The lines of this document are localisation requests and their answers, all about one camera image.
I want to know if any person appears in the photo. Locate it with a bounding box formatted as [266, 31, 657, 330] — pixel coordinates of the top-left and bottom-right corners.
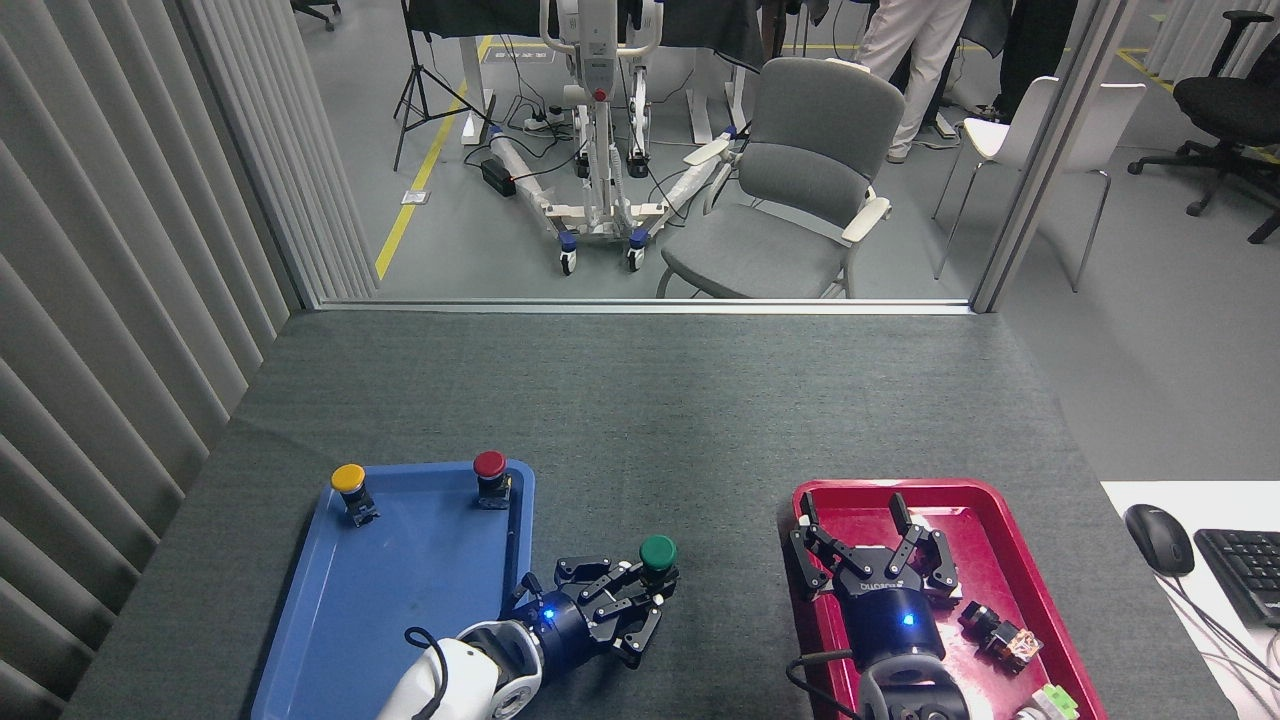
[860, 0, 976, 164]
[997, 0, 1079, 126]

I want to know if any green white switch block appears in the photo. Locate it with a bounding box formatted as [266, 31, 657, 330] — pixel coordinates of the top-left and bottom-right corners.
[1010, 683, 1081, 720]

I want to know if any blue plastic tray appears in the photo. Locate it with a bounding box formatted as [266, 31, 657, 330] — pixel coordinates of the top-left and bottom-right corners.
[250, 460, 536, 720]

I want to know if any black keyboard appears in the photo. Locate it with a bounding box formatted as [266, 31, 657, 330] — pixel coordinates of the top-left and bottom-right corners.
[1193, 528, 1280, 629]

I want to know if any silver table edge rail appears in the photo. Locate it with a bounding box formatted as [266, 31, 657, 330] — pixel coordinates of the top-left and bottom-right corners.
[300, 298, 976, 317]

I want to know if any red push button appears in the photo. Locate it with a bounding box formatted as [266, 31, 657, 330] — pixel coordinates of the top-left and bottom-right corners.
[472, 449, 514, 511]

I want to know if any black tripod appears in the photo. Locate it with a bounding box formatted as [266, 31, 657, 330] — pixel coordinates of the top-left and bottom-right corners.
[393, 0, 496, 173]

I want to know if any silver post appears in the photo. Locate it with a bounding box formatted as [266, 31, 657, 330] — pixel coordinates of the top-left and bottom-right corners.
[970, 0, 1141, 314]

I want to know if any black orange switch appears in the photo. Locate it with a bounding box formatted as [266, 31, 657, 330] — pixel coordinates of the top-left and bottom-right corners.
[958, 600, 1044, 674]

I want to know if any white chair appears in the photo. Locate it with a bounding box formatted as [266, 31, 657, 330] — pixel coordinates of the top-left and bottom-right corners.
[932, 76, 1148, 294]

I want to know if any yellow push button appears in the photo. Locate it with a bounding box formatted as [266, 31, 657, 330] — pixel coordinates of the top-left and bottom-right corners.
[330, 462, 381, 528]

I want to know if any green push button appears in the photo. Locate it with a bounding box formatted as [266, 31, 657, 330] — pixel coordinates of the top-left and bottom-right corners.
[638, 534, 681, 587]

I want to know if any black mouse cable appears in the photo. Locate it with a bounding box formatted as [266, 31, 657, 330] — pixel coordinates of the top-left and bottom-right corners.
[1158, 573, 1280, 693]

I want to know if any red plastic tray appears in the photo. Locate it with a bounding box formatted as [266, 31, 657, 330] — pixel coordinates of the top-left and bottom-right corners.
[778, 478, 1109, 720]

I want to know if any grey armchair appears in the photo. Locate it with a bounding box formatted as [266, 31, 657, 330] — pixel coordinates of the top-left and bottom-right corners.
[655, 57, 907, 299]

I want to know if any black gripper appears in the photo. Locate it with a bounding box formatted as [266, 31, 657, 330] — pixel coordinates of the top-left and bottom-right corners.
[520, 557, 681, 673]
[790, 490, 961, 673]

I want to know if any black computer mouse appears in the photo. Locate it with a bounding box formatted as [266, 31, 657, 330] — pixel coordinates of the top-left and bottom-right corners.
[1123, 503, 1196, 578]

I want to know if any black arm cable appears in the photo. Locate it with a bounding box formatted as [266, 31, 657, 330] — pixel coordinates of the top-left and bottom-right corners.
[404, 626, 451, 720]
[785, 651, 863, 720]

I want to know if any white stand on wheels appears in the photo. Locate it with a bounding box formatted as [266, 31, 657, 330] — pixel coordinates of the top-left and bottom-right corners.
[488, 0, 741, 276]

